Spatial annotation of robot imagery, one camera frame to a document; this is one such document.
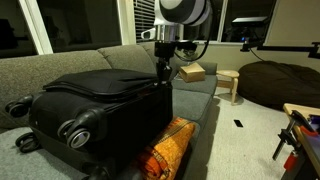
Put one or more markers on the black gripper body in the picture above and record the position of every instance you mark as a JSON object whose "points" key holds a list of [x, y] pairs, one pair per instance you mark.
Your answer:
{"points": [[164, 51]]}

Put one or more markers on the black rolling suitcase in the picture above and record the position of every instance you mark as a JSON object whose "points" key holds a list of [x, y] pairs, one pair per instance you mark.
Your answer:
{"points": [[96, 121]]}

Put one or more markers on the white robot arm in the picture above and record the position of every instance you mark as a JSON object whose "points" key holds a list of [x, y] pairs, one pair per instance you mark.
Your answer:
{"points": [[169, 15]]}

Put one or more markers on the dark bean bag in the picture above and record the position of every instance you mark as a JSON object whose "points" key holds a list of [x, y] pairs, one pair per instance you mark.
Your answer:
{"points": [[273, 84]]}

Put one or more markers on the brown cardboard box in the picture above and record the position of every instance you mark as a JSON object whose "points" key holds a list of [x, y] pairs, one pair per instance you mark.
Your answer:
{"points": [[192, 73]]}

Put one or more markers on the small wooden stool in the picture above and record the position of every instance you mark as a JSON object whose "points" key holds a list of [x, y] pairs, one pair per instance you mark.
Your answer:
{"points": [[232, 84]]}

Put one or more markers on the small black floor object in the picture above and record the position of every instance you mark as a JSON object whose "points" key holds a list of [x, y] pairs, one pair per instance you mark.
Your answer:
{"points": [[238, 123]]}

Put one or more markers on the orange patterned cushion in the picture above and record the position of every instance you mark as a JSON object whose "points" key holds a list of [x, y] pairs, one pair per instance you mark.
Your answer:
{"points": [[161, 159]]}

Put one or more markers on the black red bar clamp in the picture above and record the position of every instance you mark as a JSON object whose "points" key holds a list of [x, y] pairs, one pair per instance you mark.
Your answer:
{"points": [[286, 137]]}

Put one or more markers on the wooden workbench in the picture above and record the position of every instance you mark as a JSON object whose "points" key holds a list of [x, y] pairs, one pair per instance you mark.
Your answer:
{"points": [[307, 165]]}

